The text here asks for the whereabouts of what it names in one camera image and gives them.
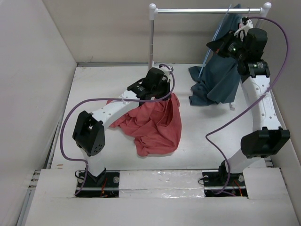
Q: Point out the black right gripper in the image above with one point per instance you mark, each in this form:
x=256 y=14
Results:
x=219 y=46

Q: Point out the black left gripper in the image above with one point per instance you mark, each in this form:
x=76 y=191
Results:
x=165 y=82

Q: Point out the red t shirt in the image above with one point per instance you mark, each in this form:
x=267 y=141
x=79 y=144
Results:
x=156 y=127

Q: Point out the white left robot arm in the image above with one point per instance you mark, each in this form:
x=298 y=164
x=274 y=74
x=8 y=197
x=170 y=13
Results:
x=89 y=132

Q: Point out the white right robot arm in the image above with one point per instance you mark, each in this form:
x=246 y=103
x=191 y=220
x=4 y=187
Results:
x=268 y=136

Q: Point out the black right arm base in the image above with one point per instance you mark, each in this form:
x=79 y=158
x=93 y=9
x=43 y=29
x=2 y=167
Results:
x=215 y=183

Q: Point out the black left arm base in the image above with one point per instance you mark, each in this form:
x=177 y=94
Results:
x=104 y=186

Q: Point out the teal t shirt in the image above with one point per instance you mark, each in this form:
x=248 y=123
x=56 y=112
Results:
x=216 y=83

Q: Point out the white clothes rack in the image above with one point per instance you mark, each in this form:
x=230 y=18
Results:
x=181 y=39

